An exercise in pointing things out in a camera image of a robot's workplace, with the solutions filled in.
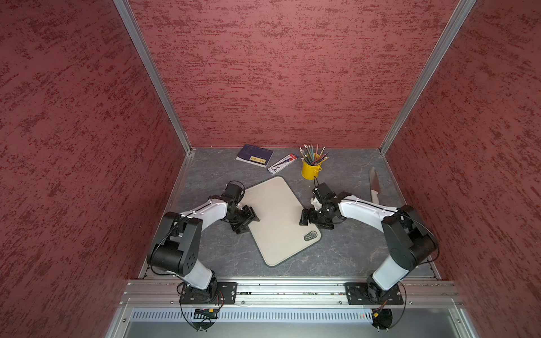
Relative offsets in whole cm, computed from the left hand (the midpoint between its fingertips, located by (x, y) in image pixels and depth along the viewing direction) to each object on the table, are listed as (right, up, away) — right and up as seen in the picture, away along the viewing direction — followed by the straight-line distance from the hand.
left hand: (255, 227), depth 89 cm
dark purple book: (-3, +33, +29) cm, 44 cm away
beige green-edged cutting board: (+10, -3, -1) cm, 10 cm away
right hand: (+23, -1, 0) cm, 23 cm away
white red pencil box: (+12, +28, +25) cm, 39 cm away
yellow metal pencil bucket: (+27, +24, +15) cm, 39 cm away
